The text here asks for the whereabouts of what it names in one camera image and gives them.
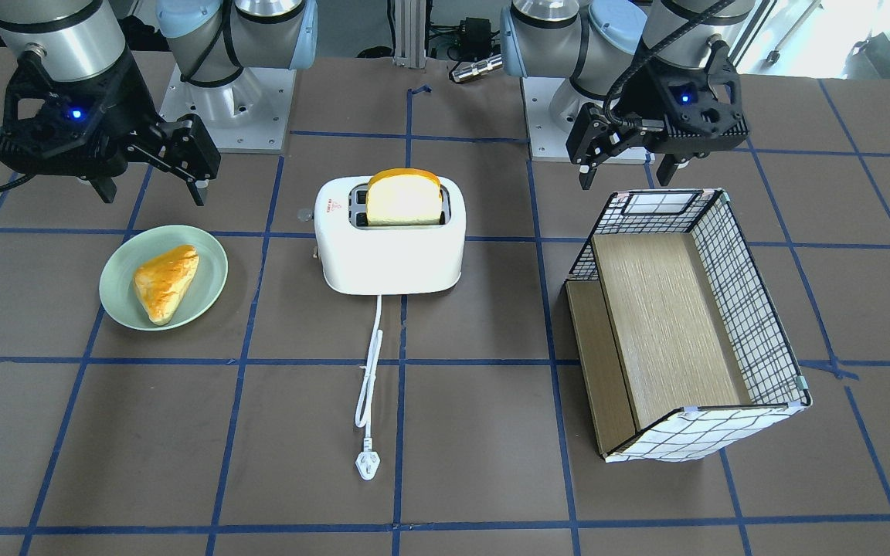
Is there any white toaster power cable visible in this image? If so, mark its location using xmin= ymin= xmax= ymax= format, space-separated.
xmin=354 ymin=294 xmax=384 ymax=481

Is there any black power adapter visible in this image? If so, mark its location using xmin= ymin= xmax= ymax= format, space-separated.
xmin=457 ymin=17 xmax=492 ymax=57

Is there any triangular golden bread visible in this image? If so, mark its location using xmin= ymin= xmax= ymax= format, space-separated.
xmin=133 ymin=244 xmax=200 ymax=325

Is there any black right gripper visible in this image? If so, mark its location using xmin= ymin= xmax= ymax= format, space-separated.
xmin=0 ymin=49 xmax=220 ymax=205

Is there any light green plate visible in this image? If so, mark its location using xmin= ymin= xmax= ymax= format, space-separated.
xmin=99 ymin=225 xmax=229 ymax=331

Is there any white toaster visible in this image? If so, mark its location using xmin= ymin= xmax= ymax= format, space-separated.
xmin=312 ymin=175 xmax=467 ymax=296

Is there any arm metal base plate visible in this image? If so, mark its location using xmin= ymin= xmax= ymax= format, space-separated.
xmin=521 ymin=77 xmax=647 ymax=164
xmin=159 ymin=67 xmax=297 ymax=154

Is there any toast slice in toaster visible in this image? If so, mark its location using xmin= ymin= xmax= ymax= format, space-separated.
xmin=366 ymin=168 xmax=443 ymax=226

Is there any wire shelf with wooden boards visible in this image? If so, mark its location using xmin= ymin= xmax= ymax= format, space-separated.
xmin=564 ymin=189 xmax=813 ymax=463

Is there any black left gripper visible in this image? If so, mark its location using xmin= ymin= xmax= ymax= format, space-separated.
xmin=566 ymin=39 xmax=751 ymax=191

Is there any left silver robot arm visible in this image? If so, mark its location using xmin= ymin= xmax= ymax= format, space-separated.
xmin=501 ymin=1 xmax=755 ymax=189

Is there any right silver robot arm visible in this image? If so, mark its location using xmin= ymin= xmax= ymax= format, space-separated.
xmin=0 ymin=1 xmax=318 ymax=205

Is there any silver metal cylinder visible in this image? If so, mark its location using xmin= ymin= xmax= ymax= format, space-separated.
xmin=448 ymin=54 xmax=504 ymax=84

